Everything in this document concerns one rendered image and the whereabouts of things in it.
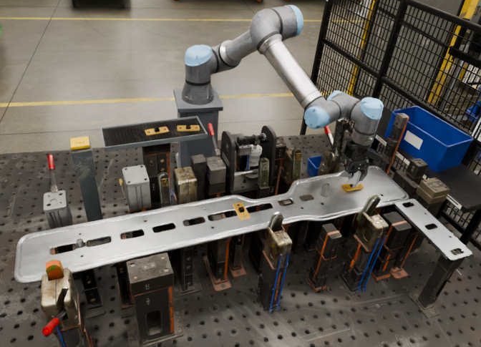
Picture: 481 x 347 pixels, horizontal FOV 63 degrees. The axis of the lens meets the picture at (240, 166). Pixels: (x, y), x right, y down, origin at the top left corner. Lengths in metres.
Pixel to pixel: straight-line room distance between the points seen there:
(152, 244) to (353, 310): 0.78
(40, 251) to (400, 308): 1.26
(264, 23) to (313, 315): 1.04
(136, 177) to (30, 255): 0.39
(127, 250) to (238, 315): 0.47
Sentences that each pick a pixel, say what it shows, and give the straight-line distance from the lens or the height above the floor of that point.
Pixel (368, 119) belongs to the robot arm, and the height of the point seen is 1.33.
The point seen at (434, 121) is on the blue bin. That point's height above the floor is 1.13.
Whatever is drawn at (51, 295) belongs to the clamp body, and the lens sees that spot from 1.14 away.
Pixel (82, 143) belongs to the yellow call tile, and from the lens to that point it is 1.46.
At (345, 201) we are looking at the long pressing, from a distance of 1.51.
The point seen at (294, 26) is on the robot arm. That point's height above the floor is 1.52.
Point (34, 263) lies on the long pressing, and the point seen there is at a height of 1.00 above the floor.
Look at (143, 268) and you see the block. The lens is 1.18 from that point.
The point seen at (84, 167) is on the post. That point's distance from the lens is 1.49.
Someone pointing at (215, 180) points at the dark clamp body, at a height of 1.03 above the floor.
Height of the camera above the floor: 1.94
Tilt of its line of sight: 36 degrees down
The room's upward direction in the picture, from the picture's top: 5 degrees clockwise
